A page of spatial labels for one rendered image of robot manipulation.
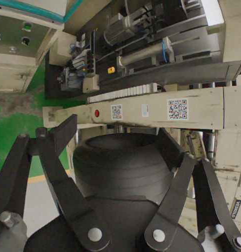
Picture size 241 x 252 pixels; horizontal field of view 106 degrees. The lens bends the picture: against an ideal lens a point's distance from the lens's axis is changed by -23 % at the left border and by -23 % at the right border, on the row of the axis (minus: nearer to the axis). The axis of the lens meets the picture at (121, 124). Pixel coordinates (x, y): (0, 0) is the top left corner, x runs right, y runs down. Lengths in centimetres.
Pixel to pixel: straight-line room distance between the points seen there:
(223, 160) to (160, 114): 43
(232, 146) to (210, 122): 31
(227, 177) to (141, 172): 48
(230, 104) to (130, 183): 41
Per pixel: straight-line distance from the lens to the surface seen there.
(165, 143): 17
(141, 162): 45
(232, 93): 43
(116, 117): 58
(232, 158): 73
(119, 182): 45
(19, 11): 47
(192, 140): 85
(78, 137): 80
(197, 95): 42
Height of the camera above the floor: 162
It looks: 42 degrees down
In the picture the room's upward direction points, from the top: 92 degrees clockwise
